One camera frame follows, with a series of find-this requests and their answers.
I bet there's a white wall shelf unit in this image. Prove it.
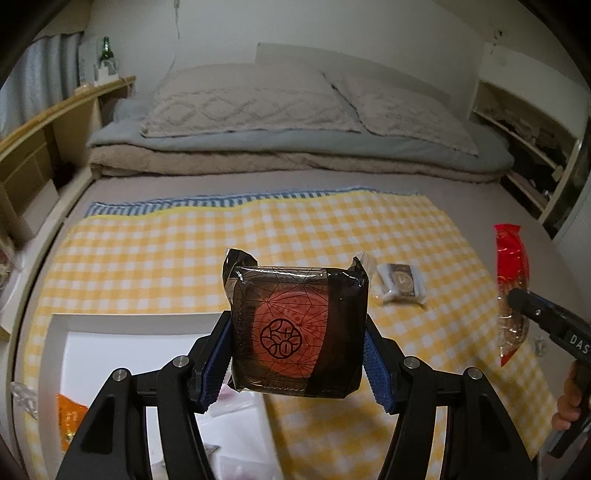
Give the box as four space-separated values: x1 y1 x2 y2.
468 78 590 227

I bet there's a black red round cake pack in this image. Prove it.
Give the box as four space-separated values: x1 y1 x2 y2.
222 249 369 399

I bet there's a white cardboard tray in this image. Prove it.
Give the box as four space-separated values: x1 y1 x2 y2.
38 312 283 479

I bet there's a grey curtain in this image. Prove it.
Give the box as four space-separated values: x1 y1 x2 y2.
0 32 82 139

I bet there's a left beige pillow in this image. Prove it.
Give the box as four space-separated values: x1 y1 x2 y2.
141 62 361 138

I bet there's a crumpled clear plastic wrapper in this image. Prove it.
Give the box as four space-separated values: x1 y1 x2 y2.
10 381 38 420

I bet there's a green glass bottle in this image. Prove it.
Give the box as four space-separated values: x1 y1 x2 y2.
99 36 114 64

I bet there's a grey blue duvet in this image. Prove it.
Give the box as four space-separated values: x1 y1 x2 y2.
87 99 514 175

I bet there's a beige folded blanket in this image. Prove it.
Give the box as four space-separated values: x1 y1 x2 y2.
88 144 505 183

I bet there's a yellow checkered cloth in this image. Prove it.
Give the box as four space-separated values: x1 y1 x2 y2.
20 190 554 454

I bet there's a clear brown cookie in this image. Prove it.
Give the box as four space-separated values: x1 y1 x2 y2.
377 263 427 304

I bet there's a right beige pillow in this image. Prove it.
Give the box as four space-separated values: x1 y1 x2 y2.
331 74 479 156

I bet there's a wooden bedside shelf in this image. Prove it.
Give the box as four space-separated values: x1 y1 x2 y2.
0 74 137 333

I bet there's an orange snack bar pack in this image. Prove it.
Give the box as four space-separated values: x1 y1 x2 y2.
56 394 88 453

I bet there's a beige pillow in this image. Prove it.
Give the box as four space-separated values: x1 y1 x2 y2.
141 62 361 138
331 74 479 156

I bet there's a person's right hand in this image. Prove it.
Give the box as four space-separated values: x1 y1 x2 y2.
551 362 582 432

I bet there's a red snack pack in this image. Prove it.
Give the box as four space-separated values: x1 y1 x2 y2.
493 223 531 368

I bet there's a hanging white cable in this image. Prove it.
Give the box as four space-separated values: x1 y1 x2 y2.
163 0 184 84

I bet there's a small wooden drawer box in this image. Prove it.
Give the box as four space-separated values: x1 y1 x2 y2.
1 131 59 245

